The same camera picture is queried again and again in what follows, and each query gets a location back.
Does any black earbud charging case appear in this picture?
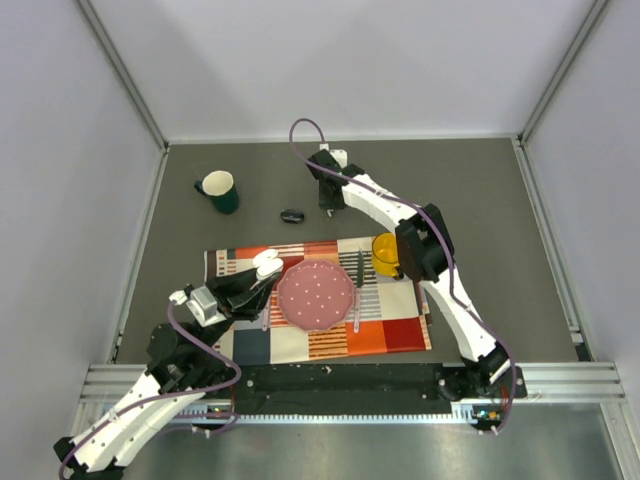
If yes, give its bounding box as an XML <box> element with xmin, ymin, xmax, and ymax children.
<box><xmin>280</xmin><ymin>209</ymin><xmax>306</xmax><ymax>225</ymax></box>

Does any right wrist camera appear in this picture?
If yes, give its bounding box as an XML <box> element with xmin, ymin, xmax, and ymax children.
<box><xmin>319</xmin><ymin>143</ymin><xmax>348</xmax><ymax>168</ymax></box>

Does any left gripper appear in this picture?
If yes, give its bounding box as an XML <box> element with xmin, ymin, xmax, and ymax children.
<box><xmin>193</xmin><ymin>260</ymin><xmax>282</xmax><ymax>356</ymax></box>

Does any grey cable duct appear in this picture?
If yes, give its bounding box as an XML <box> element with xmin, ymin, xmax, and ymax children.
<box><xmin>169</xmin><ymin>402</ymin><xmax>506</xmax><ymax>427</ymax></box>

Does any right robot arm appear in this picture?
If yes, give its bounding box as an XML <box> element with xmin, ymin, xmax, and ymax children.
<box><xmin>305</xmin><ymin>148</ymin><xmax>514</xmax><ymax>399</ymax></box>

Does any white earbud case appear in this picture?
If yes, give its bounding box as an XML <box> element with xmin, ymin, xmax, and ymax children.
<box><xmin>252</xmin><ymin>249</ymin><xmax>284</xmax><ymax>280</ymax></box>

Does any black knife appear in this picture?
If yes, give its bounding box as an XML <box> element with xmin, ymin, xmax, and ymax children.
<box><xmin>356</xmin><ymin>249</ymin><xmax>365</xmax><ymax>289</ymax></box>

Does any yellow enamel mug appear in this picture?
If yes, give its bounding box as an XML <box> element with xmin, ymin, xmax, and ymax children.
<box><xmin>371</xmin><ymin>232</ymin><xmax>404</xmax><ymax>280</ymax></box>

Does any pink dotted plate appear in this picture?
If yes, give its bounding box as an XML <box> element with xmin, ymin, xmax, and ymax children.
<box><xmin>276</xmin><ymin>260</ymin><xmax>355</xmax><ymax>332</ymax></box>

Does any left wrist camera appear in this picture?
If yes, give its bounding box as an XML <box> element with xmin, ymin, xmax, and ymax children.
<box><xmin>186</xmin><ymin>285</ymin><xmax>225</xmax><ymax>328</ymax></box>

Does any pink handled fork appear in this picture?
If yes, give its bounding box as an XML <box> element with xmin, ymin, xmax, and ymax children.
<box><xmin>261</xmin><ymin>298</ymin><xmax>271</xmax><ymax>332</ymax></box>

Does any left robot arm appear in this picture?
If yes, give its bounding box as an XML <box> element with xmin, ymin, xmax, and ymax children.
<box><xmin>54</xmin><ymin>260</ymin><xmax>283</xmax><ymax>479</ymax></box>

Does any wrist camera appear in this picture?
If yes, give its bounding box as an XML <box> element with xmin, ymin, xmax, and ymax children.
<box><xmin>186</xmin><ymin>285</ymin><xmax>225</xmax><ymax>328</ymax></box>
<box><xmin>319</xmin><ymin>143</ymin><xmax>348</xmax><ymax>168</ymax></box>

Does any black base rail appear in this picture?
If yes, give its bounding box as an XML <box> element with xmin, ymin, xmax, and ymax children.
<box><xmin>233</xmin><ymin>363</ymin><xmax>473</xmax><ymax>414</ymax></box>

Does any dark green mug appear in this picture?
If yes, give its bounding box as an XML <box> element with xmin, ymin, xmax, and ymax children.
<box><xmin>194</xmin><ymin>170</ymin><xmax>240</xmax><ymax>215</ymax></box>

